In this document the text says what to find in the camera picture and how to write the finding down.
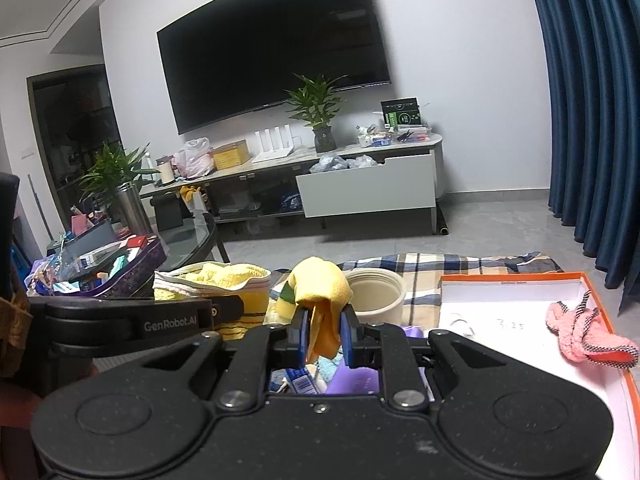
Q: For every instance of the glass table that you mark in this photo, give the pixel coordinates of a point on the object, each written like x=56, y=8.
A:
x=190, y=240

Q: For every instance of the white paper cup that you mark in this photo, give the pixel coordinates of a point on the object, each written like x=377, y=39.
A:
x=375, y=305

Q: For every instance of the pink fuzzy cloth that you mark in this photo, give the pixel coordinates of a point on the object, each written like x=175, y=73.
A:
x=565, y=335

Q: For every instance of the blue tissue pack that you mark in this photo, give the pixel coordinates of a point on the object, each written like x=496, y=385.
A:
x=300, y=381

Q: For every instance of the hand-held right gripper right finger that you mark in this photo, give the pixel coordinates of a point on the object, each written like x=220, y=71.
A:
x=346, y=336

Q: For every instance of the white router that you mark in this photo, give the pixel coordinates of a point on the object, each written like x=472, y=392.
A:
x=272, y=152

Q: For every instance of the white jar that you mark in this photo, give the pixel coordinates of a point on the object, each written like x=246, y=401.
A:
x=165, y=172

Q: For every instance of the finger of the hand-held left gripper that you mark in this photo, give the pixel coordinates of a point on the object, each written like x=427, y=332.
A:
x=227, y=307

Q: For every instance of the wall-mounted television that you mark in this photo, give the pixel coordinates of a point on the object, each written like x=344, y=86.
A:
x=270, y=45

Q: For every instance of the yellow green sponge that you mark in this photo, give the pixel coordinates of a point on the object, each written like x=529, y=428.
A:
x=280, y=305

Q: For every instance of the plant in steel vase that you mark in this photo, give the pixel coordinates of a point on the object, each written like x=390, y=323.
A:
x=132, y=210

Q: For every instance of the dark glass door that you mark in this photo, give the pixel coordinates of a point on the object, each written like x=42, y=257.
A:
x=75, y=135

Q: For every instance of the green black box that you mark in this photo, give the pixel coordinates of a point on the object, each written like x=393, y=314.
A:
x=402, y=112

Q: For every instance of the white television stand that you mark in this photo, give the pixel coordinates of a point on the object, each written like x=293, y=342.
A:
x=350, y=152

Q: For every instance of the purple tray of clutter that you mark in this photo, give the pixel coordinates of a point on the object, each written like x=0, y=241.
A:
x=140, y=265

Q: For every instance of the grey plastic bag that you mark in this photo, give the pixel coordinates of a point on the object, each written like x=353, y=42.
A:
x=330, y=164
x=362, y=161

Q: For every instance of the white plastic bag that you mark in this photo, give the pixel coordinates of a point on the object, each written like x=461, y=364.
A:
x=195, y=160

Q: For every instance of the yellow cardboard box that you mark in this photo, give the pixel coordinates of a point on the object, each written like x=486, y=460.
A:
x=231, y=156

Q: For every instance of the white drawer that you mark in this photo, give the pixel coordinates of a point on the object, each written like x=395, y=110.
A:
x=365, y=190

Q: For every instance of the black stool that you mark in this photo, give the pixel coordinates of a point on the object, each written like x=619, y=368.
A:
x=165, y=212

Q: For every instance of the clear plastic container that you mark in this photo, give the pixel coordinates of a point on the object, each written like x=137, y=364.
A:
x=395, y=137

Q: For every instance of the yellow cloth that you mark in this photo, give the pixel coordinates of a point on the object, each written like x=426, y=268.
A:
x=320, y=280

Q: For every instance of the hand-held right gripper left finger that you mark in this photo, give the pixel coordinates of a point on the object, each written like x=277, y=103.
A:
x=300, y=336

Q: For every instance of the plaid blanket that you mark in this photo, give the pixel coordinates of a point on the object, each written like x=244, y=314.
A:
x=425, y=265

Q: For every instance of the potted bamboo plant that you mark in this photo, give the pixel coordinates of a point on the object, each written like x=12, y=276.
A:
x=315, y=105

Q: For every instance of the yellow striped towel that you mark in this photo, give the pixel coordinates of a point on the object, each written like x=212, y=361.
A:
x=225, y=275

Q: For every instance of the blue curtain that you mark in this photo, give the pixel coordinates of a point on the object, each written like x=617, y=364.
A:
x=590, y=110

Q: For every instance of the black roll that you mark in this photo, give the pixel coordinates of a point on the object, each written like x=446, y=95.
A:
x=442, y=225

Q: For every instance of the orange-rimmed white box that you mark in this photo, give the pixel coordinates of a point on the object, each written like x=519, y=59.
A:
x=500, y=305

